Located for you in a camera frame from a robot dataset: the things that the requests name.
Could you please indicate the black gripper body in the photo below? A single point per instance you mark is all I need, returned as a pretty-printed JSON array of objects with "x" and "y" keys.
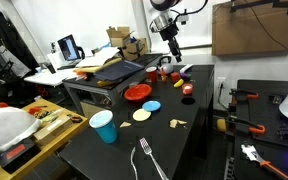
[{"x": 170, "y": 33}]

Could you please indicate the pale yellow plate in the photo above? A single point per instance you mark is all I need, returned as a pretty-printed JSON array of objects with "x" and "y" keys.
[{"x": 141, "y": 115}]

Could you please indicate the black device red label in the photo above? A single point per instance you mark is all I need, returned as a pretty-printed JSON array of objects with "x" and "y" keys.
[{"x": 17, "y": 153}]

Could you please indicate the red bowl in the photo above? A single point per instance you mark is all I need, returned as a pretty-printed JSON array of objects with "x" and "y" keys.
[{"x": 137, "y": 92}]

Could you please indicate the red cube block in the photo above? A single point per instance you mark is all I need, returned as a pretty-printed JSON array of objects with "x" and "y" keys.
[{"x": 175, "y": 77}]

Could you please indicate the taped cardboard box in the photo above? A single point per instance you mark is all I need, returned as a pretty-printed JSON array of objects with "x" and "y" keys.
[{"x": 135, "y": 50}]

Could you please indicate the yellow toy banana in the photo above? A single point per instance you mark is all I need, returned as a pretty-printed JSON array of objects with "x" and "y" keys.
[{"x": 178, "y": 83}]

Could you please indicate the white wall outlet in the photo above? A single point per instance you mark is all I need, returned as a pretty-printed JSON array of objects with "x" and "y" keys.
[{"x": 222, "y": 81}]

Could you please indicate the small orange bottle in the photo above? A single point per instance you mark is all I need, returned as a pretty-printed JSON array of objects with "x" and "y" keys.
[{"x": 164, "y": 77}]

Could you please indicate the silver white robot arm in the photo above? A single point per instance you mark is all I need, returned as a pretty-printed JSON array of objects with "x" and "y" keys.
[{"x": 160, "y": 20}]

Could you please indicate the white fabric dome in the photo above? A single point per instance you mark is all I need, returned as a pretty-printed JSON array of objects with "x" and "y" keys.
[{"x": 9, "y": 126}]

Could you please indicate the blue plastic cup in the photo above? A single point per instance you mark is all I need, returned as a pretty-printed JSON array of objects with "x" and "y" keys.
[{"x": 105, "y": 130}]

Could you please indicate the dark blue folder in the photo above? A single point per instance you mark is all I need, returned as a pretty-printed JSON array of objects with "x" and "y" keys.
[{"x": 119, "y": 70}]

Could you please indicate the tan paper scrap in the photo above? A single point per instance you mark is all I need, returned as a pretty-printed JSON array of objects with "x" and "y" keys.
[
  {"x": 173, "y": 123},
  {"x": 125, "y": 124},
  {"x": 181, "y": 122}
]

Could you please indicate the grey metal frame desk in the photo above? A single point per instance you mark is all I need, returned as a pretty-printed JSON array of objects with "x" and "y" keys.
[{"x": 90, "y": 87}]

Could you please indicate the open laptop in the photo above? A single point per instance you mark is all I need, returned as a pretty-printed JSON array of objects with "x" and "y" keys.
[{"x": 69, "y": 48}]

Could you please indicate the large cardboard panel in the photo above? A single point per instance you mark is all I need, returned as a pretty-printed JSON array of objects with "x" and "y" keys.
[{"x": 250, "y": 33}]

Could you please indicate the blue plate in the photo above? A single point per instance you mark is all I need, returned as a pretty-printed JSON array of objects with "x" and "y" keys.
[{"x": 151, "y": 106}]

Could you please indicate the small orange cup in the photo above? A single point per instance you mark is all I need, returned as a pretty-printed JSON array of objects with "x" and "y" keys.
[{"x": 187, "y": 89}]

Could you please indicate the flat cardboard box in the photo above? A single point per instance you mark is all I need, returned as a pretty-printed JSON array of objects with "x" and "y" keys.
[{"x": 52, "y": 128}]

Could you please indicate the small orange tool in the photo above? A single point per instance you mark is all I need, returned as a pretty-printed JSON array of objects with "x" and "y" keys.
[{"x": 34, "y": 110}]

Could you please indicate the white paper stack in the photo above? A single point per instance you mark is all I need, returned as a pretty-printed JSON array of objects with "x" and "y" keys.
[{"x": 99, "y": 57}]

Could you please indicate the red cup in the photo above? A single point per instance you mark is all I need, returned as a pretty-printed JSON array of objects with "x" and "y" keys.
[{"x": 152, "y": 75}]

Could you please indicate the open cardboard box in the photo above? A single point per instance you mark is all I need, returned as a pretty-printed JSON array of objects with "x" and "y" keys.
[{"x": 119, "y": 36}]

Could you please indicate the purple toy eggplant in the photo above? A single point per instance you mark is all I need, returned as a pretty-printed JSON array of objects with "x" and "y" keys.
[{"x": 184, "y": 75}]

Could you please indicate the wooden side table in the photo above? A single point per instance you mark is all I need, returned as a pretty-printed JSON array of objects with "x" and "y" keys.
[{"x": 67, "y": 133}]

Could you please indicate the white desk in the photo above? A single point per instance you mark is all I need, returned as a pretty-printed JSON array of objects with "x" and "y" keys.
[{"x": 50, "y": 77}]

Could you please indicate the white cylinder tube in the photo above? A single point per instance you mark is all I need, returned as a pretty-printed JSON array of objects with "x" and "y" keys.
[{"x": 186, "y": 68}]

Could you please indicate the yellow sponge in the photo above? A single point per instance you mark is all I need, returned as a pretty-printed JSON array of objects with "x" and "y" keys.
[{"x": 221, "y": 125}]

